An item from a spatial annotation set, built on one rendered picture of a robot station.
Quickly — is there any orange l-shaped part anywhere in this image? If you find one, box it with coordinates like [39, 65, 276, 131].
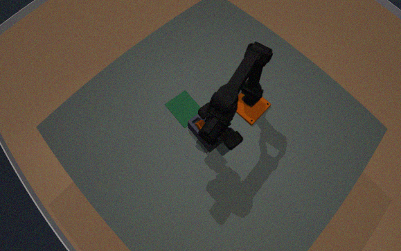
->
[195, 120, 205, 130]

